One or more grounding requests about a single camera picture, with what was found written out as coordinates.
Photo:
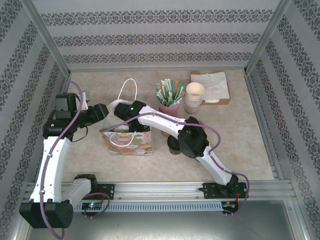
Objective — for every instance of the white green wrapped straw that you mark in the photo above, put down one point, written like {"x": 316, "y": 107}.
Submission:
{"x": 160, "y": 96}
{"x": 165, "y": 87}
{"x": 170, "y": 83}

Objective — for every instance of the pink holder cup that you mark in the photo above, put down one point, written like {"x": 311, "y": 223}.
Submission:
{"x": 172, "y": 108}

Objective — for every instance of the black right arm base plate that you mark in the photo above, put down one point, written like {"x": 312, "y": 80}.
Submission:
{"x": 210, "y": 191}

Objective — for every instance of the white paper cup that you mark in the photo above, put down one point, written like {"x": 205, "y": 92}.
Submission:
{"x": 193, "y": 99}
{"x": 191, "y": 111}
{"x": 192, "y": 103}
{"x": 195, "y": 90}

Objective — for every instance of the white paper napkins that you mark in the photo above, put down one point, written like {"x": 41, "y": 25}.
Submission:
{"x": 215, "y": 85}

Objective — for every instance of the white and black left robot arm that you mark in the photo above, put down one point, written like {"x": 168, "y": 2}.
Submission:
{"x": 50, "y": 170}

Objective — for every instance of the patterned paper gift bag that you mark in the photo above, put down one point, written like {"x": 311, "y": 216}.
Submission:
{"x": 130, "y": 146}

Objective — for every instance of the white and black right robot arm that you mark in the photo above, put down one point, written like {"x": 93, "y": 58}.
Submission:
{"x": 165, "y": 122}

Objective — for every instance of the brown pulp cup carrier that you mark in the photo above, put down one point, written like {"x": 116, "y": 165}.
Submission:
{"x": 164, "y": 133}

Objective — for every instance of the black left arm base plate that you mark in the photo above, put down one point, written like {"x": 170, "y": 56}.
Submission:
{"x": 107, "y": 191}

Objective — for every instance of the aluminium frame post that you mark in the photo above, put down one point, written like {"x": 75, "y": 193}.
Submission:
{"x": 45, "y": 35}
{"x": 267, "y": 35}

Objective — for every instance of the black plastic cup lid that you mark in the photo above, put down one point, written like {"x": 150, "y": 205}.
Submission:
{"x": 173, "y": 142}

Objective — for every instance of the brown cardboard napkin tray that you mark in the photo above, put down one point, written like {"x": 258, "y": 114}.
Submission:
{"x": 225, "y": 102}

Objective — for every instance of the small circuit board green light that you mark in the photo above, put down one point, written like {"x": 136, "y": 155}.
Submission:
{"x": 91, "y": 206}

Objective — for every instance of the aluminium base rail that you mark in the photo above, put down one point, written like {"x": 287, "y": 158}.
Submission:
{"x": 160, "y": 191}

